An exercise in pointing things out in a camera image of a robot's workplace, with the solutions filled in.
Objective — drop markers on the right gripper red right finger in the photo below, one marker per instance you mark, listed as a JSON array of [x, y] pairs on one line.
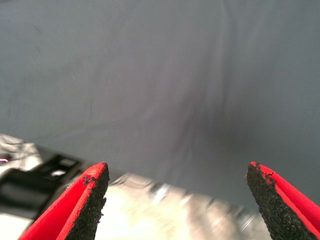
[[287, 212]]

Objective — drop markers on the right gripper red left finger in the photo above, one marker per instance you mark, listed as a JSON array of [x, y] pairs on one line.
[[75, 212]]

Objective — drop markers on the dark grey table cloth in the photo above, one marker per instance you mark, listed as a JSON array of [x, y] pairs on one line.
[[150, 75]]

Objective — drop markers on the black metal frame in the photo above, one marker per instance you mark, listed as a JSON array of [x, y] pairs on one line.
[[20, 190]]

